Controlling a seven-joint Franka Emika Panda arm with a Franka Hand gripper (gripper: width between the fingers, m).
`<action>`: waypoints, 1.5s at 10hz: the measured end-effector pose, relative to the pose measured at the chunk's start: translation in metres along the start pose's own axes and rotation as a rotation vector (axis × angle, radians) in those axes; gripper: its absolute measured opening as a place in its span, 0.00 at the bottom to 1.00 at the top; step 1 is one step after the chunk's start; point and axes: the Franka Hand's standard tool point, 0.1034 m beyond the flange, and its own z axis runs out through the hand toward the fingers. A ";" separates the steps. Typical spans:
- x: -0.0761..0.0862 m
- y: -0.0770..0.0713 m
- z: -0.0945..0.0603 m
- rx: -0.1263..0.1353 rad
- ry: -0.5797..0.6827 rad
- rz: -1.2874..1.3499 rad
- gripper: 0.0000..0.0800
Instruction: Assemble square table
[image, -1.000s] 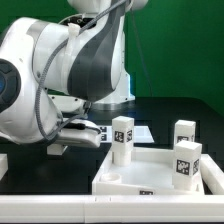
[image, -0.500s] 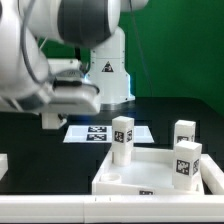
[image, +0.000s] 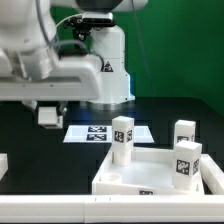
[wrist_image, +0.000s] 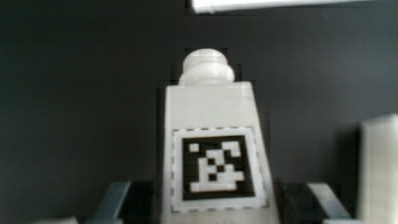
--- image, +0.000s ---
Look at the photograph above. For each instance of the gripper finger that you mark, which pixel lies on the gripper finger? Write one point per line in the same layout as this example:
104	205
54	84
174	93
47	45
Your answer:
62	108
30	104

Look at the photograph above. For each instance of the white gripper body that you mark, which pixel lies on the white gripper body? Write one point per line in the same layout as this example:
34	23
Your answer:
75	78

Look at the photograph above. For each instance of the white square table top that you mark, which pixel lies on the white square table top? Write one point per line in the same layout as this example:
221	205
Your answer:
149	173

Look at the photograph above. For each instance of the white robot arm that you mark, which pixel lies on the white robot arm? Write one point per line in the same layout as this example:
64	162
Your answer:
64	50

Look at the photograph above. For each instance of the white left obstacle block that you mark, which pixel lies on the white left obstacle block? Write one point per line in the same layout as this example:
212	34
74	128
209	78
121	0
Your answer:
3	165

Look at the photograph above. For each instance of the white marker base plate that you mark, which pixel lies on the white marker base plate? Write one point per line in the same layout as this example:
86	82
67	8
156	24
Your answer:
103	134

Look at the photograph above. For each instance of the black camera stand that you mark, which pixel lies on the black camera stand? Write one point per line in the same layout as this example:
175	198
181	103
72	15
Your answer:
82	24

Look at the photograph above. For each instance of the white front obstacle rail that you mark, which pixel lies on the white front obstacle rail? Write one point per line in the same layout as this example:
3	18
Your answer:
100	209

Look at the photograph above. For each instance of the white obstacle rail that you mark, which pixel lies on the white obstacle rail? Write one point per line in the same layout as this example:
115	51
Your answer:
100	209
212	175

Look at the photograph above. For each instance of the white right obstacle rail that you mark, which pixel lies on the white right obstacle rail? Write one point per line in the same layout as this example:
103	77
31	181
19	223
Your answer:
212	175

